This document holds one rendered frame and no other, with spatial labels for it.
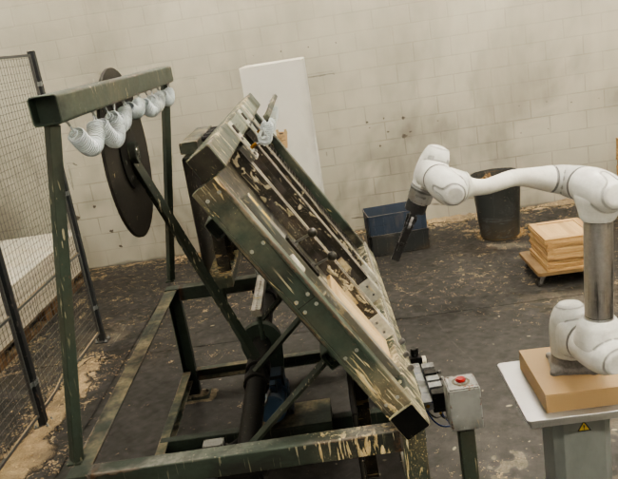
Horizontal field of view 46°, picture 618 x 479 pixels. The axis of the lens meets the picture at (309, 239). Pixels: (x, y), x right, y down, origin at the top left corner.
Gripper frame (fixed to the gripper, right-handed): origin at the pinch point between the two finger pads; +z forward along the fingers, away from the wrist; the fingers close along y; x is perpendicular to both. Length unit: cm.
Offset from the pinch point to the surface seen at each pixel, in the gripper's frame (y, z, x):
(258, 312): -63, 76, -48
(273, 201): -39, 11, -55
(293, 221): -40, 18, -44
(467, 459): 9, 67, 53
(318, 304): 19.1, 22.5, -20.7
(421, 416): 14, 53, 30
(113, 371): -215, 246, -155
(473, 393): 10, 39, 44
